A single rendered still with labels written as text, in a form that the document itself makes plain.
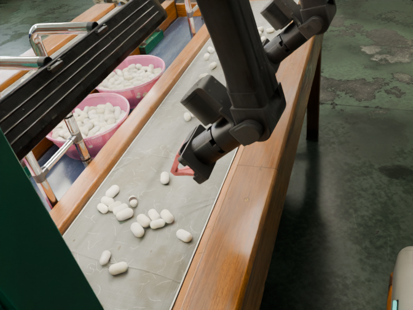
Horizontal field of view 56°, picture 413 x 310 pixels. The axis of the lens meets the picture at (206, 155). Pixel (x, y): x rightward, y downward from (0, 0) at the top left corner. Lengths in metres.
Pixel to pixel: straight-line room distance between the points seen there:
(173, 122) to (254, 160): 0.33
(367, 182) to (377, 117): 0.56
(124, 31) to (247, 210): 0.44
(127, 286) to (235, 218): 0.24
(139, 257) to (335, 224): 1.15
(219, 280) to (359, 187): 1.36
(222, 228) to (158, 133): 0.43
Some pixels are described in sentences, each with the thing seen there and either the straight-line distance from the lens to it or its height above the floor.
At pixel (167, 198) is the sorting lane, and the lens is 0.90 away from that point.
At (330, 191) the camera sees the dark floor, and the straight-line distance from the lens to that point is 1.94.
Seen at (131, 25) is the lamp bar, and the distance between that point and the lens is 0.87.
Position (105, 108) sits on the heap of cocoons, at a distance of 1.30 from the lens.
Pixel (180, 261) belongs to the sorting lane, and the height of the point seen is 0.74.
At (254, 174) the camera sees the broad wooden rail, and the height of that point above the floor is 0.76.
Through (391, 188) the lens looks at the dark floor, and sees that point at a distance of 2.00.
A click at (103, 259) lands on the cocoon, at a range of 0.81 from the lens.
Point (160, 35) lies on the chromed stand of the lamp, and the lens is 1.91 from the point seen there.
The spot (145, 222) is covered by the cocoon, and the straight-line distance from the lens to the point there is 0.83.
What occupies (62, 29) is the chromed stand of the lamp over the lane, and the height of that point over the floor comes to 1.11.
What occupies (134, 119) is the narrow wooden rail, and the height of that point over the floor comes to 0.76.
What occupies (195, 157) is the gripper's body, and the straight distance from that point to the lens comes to 0.69.
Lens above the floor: 1.35
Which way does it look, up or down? 38 degrees down
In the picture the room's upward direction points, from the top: 11 degrees counter-clockwise
